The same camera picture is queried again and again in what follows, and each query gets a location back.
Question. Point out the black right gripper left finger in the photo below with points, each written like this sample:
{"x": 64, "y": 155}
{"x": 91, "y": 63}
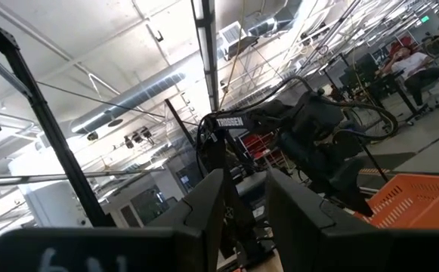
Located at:
{"x": 189, "y": 234}

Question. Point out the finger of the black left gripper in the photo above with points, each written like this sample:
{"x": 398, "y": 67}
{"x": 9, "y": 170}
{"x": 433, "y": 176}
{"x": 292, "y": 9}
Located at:
{"x": 332, "y": 189}
{"x": 353, "y": 189}

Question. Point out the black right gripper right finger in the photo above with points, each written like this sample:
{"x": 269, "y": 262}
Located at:
{"x": 317, "y": 242}

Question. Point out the orange plastic slotted basket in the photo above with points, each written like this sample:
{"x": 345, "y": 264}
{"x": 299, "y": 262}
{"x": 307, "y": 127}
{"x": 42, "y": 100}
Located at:
{"x": 423, "y": 204}

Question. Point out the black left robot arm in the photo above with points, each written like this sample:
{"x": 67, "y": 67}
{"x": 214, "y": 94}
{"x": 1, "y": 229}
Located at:
{"x": 228, "y": 121}

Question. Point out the red bin storage rack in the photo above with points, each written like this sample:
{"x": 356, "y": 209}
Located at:
{"x": 258, "y": 145}

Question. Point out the black office desk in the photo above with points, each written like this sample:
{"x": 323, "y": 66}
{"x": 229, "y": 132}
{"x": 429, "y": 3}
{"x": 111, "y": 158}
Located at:
{"x": 362, "y": 72}

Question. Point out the white ceiling air unit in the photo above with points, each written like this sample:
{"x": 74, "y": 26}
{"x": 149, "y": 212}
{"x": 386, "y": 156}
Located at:
{"x": 234, "y": 34}

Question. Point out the black overhead LED light bar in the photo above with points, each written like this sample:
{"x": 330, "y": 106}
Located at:
{"x": 204, "y": 45}

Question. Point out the green exit sign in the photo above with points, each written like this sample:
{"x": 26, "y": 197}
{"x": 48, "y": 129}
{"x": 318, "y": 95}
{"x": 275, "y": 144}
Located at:
{"x": 425, "y": 19}

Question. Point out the silver round ventilation duct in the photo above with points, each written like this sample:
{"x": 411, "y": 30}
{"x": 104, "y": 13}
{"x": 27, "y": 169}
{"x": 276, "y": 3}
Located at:
{"x": 128, "y": 100}

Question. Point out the black aluminium table frame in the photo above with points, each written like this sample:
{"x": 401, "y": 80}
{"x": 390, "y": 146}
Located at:
{"x": 53, "y": 132}

